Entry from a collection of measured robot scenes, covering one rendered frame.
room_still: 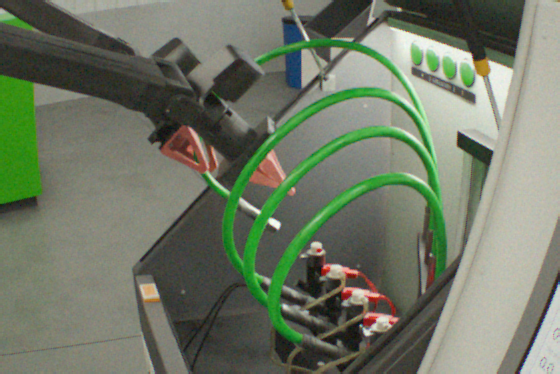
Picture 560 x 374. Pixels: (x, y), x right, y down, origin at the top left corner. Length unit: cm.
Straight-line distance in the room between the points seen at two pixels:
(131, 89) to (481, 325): 51
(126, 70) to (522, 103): 47
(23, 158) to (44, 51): 352
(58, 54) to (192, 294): 75
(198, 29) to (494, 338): 721
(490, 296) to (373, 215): 81
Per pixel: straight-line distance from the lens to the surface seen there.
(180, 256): 135
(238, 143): 95
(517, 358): 63
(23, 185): 433
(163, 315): 121
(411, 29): 122
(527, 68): 67
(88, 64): 80
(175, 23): 763
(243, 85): 93
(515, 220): 65
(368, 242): 147
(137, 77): 84
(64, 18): 115
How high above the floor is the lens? 157
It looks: 21 degrees down
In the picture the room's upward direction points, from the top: straight up
